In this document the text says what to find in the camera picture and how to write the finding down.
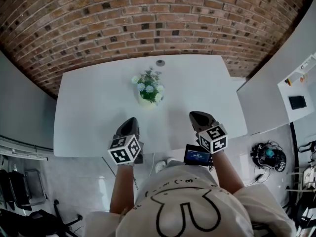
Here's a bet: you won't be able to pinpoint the grey mesh chair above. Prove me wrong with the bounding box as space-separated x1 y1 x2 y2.
7 169 48 208

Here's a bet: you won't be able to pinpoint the black square pad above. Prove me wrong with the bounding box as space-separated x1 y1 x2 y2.
288 95 307 110

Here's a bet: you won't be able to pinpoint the potted white daisy flowers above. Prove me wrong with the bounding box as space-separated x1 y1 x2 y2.
131 67 165 111

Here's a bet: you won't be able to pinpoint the white table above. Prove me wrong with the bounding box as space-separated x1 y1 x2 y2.
53 55 248 158

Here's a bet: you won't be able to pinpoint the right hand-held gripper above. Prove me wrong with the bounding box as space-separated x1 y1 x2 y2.
189 111 228 155

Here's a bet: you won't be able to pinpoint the person's right forearm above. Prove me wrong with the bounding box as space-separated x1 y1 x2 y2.
211 150 245 198

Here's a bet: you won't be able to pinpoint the white partition panel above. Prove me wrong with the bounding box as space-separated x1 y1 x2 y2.
236 0 316 136

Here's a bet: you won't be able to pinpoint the black round cable-filled basket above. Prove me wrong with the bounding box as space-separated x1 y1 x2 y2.
250 140 287 172

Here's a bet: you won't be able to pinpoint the person's left forearm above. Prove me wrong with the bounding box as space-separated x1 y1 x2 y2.
109 163 135 216

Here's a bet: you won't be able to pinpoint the black office chair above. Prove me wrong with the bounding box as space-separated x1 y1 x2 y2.
0 199 83 237

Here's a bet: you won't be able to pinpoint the black power adapter with cable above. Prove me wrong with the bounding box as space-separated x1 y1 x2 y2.
244 168 270 187

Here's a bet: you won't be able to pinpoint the black screen device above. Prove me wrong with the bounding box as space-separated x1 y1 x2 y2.
183 144 212 167

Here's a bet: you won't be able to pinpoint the person's white printed shirt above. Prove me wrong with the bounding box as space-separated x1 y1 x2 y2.
85 159 297 237

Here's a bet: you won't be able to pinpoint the white shoe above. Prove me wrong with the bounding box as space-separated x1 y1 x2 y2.
155 157 177 174

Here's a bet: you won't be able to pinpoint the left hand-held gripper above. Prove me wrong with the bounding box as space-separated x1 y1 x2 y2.
107 117 145 166

